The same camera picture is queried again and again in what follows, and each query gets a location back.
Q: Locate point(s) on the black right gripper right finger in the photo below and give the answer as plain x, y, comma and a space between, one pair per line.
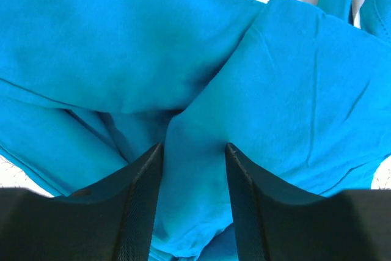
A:
275, 220

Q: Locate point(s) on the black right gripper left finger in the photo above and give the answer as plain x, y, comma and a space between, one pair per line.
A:
110, 220

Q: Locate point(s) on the blue t shirt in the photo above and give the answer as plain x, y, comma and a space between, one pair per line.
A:
87, 86

